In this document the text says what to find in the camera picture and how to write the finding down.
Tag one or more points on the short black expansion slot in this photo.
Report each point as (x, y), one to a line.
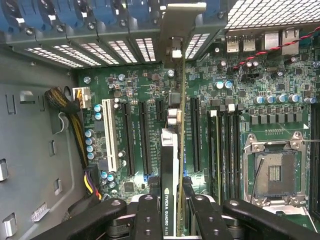
(160, 110)

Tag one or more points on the green motherboard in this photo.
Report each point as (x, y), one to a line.
(140, 82)

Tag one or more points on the white expansion slot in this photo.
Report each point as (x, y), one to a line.
(110, 135)

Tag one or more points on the blue card retainer clip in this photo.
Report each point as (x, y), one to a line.
(146, 10)
(83, 7)
(12, 12)
(213, 7)
(50, 10)
(117, 12)

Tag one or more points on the green RAM stick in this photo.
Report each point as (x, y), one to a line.
(215, 155)

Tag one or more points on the thin locking lever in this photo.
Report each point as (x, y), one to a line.
(311, 141)

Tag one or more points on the black open PC case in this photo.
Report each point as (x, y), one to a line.
(25, 125)

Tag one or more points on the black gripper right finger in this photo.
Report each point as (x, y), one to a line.
(207, 222)

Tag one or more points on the CPU socket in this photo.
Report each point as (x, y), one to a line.
(275, 172)

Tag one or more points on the long black expansion slot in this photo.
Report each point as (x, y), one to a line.
(145, 140)
(128, 140)
(196, 135)

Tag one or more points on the blue expansion slot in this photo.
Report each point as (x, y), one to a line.
(185, 170)

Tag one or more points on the silver socket cover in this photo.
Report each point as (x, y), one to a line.
(285, 209)

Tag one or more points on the white power connector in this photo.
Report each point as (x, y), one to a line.
(82, 97)

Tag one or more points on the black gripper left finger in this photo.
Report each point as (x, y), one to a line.
(147, 220)

